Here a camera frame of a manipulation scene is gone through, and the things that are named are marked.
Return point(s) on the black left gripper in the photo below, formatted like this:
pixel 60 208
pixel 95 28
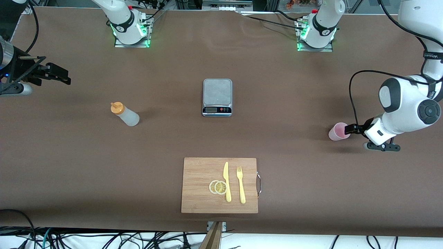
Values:
pixel 360 128

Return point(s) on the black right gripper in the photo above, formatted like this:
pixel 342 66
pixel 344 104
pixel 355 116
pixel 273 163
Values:
pixel 25 73

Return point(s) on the pink plastic cup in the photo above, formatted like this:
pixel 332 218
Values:
pixel 335 133

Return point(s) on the translucent squeeze bottle orange cap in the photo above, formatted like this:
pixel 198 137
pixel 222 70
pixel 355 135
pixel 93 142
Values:
pixel 129 117

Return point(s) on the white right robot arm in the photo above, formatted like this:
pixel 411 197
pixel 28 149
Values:
pixel 123 20

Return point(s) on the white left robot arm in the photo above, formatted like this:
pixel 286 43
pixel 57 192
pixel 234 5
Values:
pixel 401 110

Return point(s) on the yellow plastic fork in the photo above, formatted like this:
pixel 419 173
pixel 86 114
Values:
pixel 242 193

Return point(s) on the yellow plastic knife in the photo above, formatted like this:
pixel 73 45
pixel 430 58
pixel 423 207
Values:
pixel 226 173

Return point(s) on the orange toy food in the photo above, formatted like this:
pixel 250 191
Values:
pixel 294 3

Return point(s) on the silver digital kitchen scale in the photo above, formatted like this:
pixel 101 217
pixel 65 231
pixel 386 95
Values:
pixel 217 91

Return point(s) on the lemon slice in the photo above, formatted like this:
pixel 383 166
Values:
pixel 220 187
pixel 211 187

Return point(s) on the wooden cutting board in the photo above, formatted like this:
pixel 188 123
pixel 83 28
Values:
pixel 197 173

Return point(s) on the white power strip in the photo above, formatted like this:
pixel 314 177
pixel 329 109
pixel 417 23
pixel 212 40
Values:
pixel 225 7

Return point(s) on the wooden bar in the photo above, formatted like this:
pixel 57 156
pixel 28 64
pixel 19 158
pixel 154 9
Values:
pixel 213 238

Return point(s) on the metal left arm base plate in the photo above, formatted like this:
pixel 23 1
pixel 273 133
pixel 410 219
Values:
pixel 311 49

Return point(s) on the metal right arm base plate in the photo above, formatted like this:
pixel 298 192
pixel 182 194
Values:
pixel 138 45

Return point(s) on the metal table bracket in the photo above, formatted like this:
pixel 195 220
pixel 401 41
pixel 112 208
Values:
pixel 224 226

